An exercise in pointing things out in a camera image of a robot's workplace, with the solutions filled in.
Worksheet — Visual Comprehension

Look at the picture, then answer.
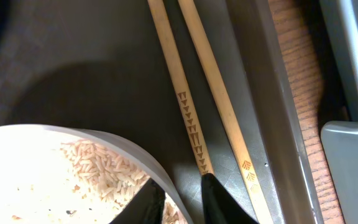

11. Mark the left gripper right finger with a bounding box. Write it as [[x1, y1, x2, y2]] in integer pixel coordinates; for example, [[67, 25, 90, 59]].
[[201, 173, 258, 224]]

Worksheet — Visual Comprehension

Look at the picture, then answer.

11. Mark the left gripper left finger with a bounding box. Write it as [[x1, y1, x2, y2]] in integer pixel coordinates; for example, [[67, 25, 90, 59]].
[[110, 179, 165, 224]]

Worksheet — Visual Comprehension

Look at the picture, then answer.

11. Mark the grey dishwasher rack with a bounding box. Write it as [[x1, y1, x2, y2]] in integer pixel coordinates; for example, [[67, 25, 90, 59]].
[[319, 0, 358, 223]]

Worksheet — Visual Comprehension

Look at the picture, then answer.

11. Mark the right wooden chopstick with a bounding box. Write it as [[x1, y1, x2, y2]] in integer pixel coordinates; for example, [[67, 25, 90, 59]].
[[178, 0, 273, 224]]

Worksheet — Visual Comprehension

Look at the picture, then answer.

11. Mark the wooden chopstick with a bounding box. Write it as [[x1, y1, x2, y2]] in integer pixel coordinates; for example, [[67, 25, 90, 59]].
[[148, 0, 214, 175], [178, 0, 273, 224]]

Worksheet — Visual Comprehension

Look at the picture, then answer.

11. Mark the dark brown serving tray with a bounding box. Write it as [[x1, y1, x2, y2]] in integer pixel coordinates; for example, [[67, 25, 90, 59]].
[[0, 1, 322, 223]]

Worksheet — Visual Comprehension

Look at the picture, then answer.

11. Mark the left wooden chopstick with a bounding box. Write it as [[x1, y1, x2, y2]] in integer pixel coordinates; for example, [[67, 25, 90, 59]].
[[148, 0, 214, 175]]

